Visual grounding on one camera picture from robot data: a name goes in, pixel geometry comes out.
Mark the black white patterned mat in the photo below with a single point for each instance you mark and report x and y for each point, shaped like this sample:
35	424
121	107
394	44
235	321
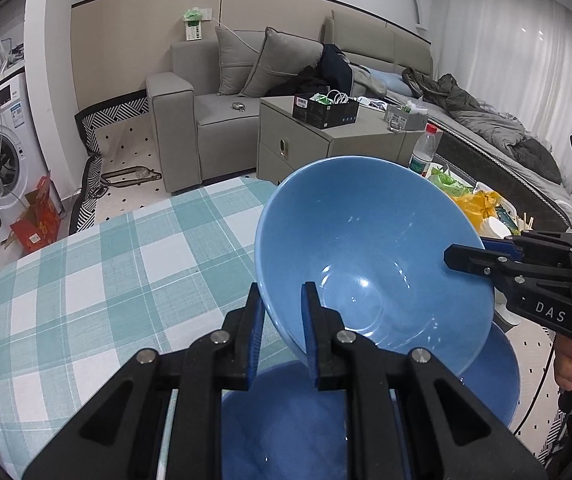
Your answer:
121	145

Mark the white washing machine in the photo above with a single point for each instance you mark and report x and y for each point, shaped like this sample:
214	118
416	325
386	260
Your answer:
11	125

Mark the teal checkered tablecloth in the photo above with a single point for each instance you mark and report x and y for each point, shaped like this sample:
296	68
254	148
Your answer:
116	285

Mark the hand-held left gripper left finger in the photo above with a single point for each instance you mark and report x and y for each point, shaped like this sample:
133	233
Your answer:
256	350

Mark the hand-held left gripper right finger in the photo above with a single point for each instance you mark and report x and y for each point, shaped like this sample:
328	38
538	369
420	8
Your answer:
311	345

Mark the grey cushion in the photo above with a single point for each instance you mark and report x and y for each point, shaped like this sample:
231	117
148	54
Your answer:
236	65
281	65

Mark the person's right hand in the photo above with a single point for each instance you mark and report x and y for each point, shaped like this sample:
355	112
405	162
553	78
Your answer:
568	367

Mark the green plastic bag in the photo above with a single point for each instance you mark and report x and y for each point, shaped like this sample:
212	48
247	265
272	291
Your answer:
448	180

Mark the grey side cabinet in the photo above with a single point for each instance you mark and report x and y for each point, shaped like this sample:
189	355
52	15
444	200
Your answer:
316	155

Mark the dark grey duvet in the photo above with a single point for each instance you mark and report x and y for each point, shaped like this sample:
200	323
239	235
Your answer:
485	120

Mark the green white wall device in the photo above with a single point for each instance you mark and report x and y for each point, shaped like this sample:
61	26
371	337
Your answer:
196	30

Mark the grey sofa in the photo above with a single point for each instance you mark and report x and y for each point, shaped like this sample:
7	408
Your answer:
221	120

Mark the white paper cup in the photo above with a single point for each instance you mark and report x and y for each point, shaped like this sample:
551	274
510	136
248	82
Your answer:
495	227

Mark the blue bowl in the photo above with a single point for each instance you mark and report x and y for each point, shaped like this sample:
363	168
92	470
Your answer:
276	425
365	240

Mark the small metal object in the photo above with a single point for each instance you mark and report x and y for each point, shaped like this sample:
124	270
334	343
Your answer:
238	106

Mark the red cardboard box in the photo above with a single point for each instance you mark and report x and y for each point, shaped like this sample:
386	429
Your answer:
36	230

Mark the dark clothes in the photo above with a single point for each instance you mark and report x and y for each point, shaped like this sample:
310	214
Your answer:
336	67

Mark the bed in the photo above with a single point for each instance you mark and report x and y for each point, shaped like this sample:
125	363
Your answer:
490	165

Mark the black box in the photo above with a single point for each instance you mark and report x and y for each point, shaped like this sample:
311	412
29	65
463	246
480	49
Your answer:
326	117

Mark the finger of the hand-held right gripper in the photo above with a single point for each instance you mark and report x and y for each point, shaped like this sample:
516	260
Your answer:
465	256
500	244

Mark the light blue pillow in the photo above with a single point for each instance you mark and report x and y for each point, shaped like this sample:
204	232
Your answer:
380	82

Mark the grey box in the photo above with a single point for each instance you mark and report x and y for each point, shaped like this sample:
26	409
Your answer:
405	121

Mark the plastic water bottle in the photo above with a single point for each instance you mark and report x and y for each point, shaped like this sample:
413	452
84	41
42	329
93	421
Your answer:
423	157

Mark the yellow plastic bag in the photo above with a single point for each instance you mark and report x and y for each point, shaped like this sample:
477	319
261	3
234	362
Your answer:
475	210

